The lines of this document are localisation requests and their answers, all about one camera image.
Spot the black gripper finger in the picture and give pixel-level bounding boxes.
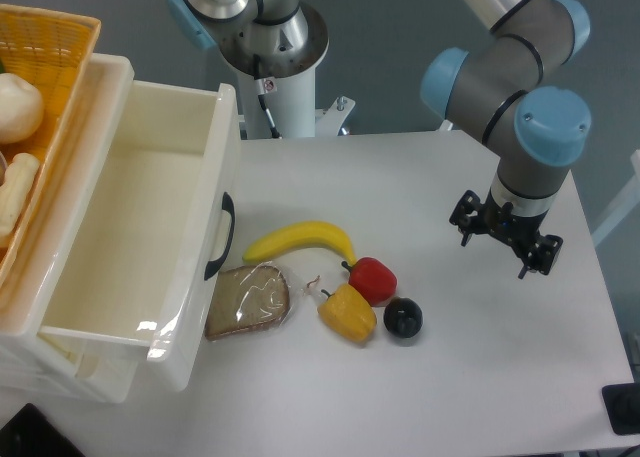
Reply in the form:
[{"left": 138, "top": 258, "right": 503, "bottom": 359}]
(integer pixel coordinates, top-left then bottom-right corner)
[
  {"left": 449, "top": 190, "right": 488, "bottom": 247},
  {"left": 516, "top": 234, "right": 563, "bottom": 279}
]

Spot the white drawer cabinet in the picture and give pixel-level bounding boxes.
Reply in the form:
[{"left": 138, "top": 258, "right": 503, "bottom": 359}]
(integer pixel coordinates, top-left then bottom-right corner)
[{"left": 1, "top": 53, "right": 136, "bottom": 403}]

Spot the red bell pepper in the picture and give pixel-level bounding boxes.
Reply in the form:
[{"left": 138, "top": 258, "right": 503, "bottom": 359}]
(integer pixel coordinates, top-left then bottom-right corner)
[{"left": 341, "top": 257, "right": 397, "bottom": 306}]

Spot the dark purple mangosteen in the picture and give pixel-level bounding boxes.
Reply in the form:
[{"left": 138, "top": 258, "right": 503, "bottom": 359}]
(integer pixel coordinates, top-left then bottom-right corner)
[{"left": 383, "top": 297, "right": 423, "bottom": 339}]

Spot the black object bottom left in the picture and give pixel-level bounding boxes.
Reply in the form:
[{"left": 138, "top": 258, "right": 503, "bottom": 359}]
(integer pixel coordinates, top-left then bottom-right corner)
[{"left": 1, "top": 403, "right": 84, "bottom": 457}]

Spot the orange woven basket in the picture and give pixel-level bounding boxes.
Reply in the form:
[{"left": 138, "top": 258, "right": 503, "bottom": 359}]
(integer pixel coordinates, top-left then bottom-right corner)
[{"left": 1, "top": 3, "right": 101, "bottom": 283}]

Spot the yellow bell pepper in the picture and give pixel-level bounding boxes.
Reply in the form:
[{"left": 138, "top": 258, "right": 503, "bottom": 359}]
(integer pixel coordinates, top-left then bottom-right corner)
[{"left": 317, "top": 283, "right": 377, "bottom": 344}]

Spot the white round bun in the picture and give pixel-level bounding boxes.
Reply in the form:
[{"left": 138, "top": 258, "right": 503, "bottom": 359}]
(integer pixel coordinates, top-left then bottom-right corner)
[{"left": 1, "top": 73, "right": 45, "bottom": 144}]

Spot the yellow banana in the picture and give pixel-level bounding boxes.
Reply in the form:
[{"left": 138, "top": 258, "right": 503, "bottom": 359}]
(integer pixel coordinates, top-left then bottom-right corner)
[{"left": 242, "top": 220, "right": 357, "bottom": 265}]

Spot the bagged brown bread slice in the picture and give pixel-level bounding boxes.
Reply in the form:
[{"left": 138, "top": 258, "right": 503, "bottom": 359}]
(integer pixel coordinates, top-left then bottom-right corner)
[{"left": 204, "top": 261, "right": 319, "bottom": 342}]

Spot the pale corn cob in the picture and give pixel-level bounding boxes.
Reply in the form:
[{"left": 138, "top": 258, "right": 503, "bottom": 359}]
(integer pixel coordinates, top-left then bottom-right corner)
[{"left": 1, "top": 153, "right": 40, "bottom": 241}]

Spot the black cable on pedestal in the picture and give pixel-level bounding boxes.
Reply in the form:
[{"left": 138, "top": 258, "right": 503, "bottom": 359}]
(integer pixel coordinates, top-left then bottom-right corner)
[{"left": 253, "top": 54, "right": 282, "bottom": 139}]

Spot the black device right edge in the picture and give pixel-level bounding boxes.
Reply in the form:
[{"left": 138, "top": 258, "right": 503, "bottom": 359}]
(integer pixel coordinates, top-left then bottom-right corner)
[{"left": 601, "top": 383, "right": 639, "bottom": 435}]

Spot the open white plastic drawer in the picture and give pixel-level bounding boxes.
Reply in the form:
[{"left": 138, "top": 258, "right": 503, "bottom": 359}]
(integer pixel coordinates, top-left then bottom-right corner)
[{"left": 54, "top": 81, "right": 241, "bottom": 391}]

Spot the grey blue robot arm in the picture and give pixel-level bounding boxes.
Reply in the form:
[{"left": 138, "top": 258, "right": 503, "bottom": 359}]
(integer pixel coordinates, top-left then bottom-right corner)
[{"left": 420, "top": 0, "right": 592, "bottom": 275}]

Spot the white frame right edge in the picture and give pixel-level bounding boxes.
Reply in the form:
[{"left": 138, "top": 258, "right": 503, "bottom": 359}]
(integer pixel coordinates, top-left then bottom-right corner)
[{"left": 591, "top": 150, "right": 639, "bottom": 248}]

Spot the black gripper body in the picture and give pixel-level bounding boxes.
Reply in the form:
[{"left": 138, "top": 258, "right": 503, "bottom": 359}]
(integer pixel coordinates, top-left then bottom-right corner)
[{"left": 481, "top": 200, "right": 546, "bottom": 252}]

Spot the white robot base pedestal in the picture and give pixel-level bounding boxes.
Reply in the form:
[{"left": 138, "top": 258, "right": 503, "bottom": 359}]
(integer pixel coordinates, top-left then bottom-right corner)
[{"left": 165, "top": 0, "right": 357, "bottom": 140}]

